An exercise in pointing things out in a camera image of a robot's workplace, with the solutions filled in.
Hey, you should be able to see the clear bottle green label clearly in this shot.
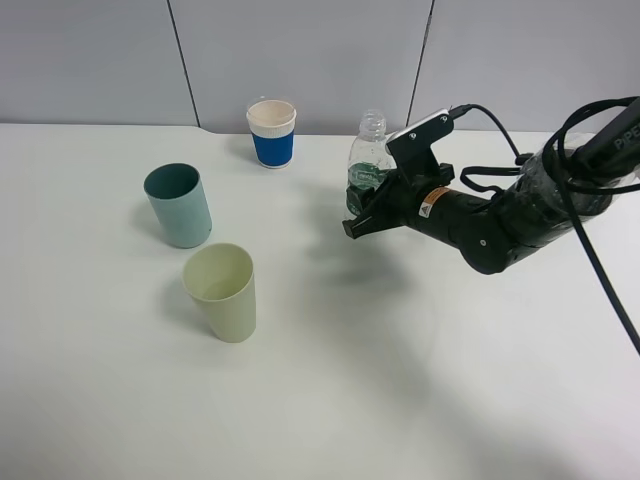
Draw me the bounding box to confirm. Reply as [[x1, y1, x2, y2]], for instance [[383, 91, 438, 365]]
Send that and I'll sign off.
[[347, 109, 395, 190]]

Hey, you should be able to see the blue sleeved paper cup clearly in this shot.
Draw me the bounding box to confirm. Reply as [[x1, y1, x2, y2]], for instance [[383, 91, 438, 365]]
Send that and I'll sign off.
[[246, 97, 297, 169]]

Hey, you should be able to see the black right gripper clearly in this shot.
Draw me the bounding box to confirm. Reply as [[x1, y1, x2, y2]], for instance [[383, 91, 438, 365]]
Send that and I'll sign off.
[[342, 163, 456, 245]]

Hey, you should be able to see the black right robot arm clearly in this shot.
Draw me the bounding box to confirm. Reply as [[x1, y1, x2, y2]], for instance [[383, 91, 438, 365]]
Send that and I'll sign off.
[[343, 97, 639, 275]]

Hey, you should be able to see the pale green plastic cup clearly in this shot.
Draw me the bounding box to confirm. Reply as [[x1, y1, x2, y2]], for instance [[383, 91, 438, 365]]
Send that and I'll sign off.
[[182, 243, 256, 343]]

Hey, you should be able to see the teal plastic cup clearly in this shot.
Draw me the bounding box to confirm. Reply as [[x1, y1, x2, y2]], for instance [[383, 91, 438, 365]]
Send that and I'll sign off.
[[143, 163, 212, 249]]

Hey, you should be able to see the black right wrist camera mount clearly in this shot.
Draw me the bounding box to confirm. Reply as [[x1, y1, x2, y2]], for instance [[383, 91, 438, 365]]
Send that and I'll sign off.
[[385, 109, 454, 186]]

